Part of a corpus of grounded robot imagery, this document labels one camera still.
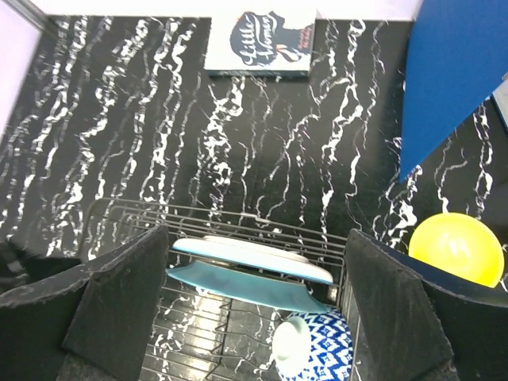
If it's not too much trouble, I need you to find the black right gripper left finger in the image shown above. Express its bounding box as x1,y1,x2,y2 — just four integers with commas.
1,226,169,380

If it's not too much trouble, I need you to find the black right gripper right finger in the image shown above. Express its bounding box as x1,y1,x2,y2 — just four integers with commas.
344,229,507,380

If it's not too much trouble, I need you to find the blue white patterned bowl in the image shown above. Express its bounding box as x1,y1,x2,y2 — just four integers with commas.
271,308,353,380

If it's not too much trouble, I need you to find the yellow-green bowl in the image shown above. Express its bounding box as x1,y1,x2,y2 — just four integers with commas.
408,213,505,288

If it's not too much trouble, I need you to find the teal scalloped plate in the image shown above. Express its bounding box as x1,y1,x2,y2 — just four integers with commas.
166,260,327,314

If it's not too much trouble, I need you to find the white plate with red pattern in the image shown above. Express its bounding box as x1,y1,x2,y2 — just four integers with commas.
172,236,333,284

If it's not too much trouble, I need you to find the blue file binder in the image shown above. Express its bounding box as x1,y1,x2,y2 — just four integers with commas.
400,1,507,179

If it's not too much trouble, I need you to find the little women book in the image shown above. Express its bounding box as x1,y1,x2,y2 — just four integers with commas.
204,6,317,78

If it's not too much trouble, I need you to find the wire dish rack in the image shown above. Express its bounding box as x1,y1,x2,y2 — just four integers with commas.
79,198,346,380

